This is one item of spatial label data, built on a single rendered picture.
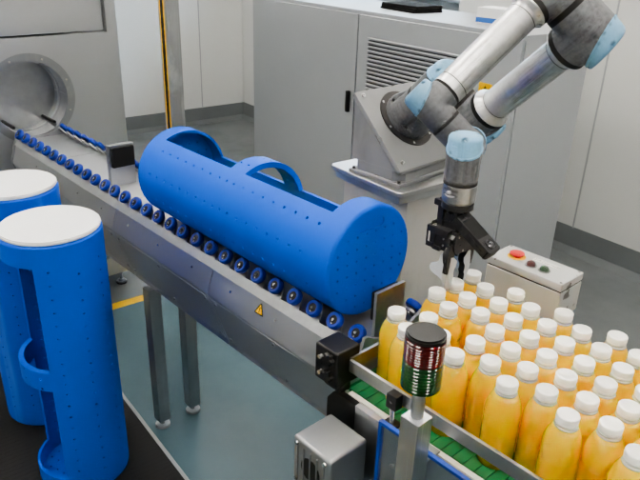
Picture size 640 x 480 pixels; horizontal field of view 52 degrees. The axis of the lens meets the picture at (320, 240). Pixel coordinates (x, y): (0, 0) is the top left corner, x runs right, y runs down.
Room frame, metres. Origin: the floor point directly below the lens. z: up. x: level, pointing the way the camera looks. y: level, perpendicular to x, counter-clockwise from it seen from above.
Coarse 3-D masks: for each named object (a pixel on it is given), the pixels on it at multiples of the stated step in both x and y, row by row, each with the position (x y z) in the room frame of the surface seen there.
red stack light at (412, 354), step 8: (408, 344) 0.84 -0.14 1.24; (408, 352) 0.84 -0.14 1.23; (416, 352) 0.83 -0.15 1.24; (424, 352) 0.82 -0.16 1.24; (432, 352) 0.83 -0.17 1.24; (440, 352) 0.83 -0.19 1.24; (408, 360) 0.84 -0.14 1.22; (416, 360) 0.83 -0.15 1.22; (424, 360) 0.82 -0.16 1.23; (432, 360) 0.83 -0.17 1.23; (440, 360) 0.83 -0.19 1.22; (416, 368) 0.83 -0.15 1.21; (424, 368) 0.82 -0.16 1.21; (432, 368) 0.83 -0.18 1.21
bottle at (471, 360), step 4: (464, 348) 1.12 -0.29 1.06; (468, 352) 1.10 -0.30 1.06; (472, 352) 1.10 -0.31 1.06; (476, 352) 1.10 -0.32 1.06; (480, 352) 1.10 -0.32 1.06; (484, 352) 1.11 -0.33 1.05; (468, 356) 1.10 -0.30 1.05; (472, 356) 1.10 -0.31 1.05; (476, 356) 1.10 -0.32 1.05; (480, 356) 1.10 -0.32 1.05; (464, 360) 1.10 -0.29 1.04; (468, 360) 1.09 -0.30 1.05; (472, 360) 1.09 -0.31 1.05; (476, 360) 1.09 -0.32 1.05; (468, 364) 1.09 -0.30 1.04; (472, 364) 1.09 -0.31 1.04; (476, 364) 1.09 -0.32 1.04; (468, 368) 1.09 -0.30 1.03; (472, 368) 1.09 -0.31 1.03; (476, 368) 1.09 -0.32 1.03; (468, 372) 1.09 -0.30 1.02; (472, 372) 1.08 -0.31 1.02; (468, 384) 1.09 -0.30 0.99; (468, 388) 1.08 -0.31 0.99; (464, 412) 1.08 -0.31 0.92; (464, 416) 1.08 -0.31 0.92
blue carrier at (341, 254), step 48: (192, 144) 2.10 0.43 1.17; (144, 192) 1.96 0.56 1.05; (192, 192) 1.74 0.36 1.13; (240, 192) 1.62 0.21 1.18; (288, 192) 1.55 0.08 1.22; (240, 240) 1.57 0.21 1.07; (288, 240) 1.44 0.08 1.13; (336, 240) 1.36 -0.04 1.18; (384, 240) 1.46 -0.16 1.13; (336, 288) 1.35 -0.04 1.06
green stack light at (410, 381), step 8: (408, 368) 0.84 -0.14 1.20; (440, 368) 0.84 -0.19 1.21; (408, 376) 0.84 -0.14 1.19; (416, 376) 0.83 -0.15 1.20; (424, 376) 0.82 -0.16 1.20; (432, 376) 0.83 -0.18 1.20; (440, 376) 0.84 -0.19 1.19; (400, 384) 0.85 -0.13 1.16; (408, 384) 0.83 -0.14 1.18; (416, 384) 0.83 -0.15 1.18; (424, 384) 0.82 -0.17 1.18; (432, 384) 0.83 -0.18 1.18; (440, 384) 0.84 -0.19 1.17; (408, 392) 0.83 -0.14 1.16; (416, 392) 0.83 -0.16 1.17; (424, 392) 0.82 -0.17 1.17; (432, 392) 0.83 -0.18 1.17
